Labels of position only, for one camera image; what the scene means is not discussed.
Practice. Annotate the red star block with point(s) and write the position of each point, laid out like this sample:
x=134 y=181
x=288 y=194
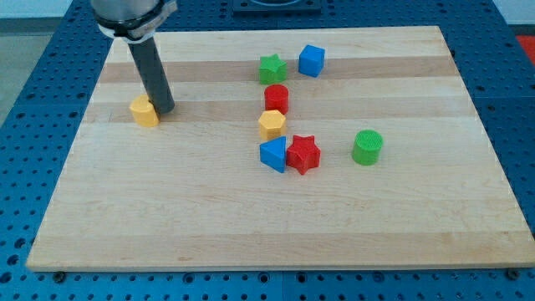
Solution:
x=303 y=154

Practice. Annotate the green star block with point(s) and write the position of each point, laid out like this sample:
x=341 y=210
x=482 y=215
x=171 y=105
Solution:
x=272 y=70

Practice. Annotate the yellow heart block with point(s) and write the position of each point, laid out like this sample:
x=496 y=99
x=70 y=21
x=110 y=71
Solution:
x=143 y=111

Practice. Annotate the yellow hexagon block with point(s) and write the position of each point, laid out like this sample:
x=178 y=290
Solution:
x=272 y=124

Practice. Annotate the wooden board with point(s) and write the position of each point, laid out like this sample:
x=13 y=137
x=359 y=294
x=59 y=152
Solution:
x=191 y=194

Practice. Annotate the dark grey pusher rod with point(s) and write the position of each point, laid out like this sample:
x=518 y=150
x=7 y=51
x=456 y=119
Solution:
x=153 y=76

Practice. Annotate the green cylinder block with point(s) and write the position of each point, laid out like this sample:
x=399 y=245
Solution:
x=367 y=146

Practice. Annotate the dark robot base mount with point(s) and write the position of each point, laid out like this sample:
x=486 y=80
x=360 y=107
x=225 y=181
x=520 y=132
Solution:
x=256 y=7

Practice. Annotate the blue triangle block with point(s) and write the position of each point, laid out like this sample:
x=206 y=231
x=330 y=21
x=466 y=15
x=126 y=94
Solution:
x=273 y=153

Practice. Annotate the blue cube block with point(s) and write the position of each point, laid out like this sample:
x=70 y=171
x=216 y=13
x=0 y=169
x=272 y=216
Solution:
x=311 y=61

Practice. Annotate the red cylinder block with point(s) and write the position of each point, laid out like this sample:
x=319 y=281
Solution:
x=276 y=97

